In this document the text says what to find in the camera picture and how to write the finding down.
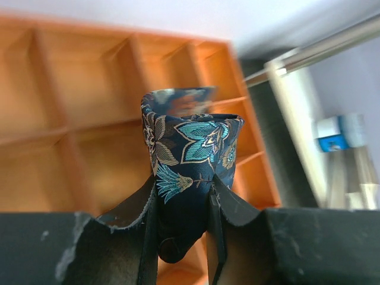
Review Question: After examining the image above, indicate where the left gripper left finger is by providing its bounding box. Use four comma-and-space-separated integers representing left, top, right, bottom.
1, 178, 158, 284

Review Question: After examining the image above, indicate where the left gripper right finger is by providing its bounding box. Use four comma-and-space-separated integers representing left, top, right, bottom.
206, 177, 379, 284

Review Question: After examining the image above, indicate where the floral navy necktie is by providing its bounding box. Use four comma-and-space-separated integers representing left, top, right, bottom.
141, 86, 244, 264

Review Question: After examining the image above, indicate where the orange wooden compartment tray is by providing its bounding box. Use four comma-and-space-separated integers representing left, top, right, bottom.
1, 17, 280, 284

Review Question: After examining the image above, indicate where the white two-tier shelf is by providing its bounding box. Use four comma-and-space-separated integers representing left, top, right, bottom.
245, 15, 379, 210

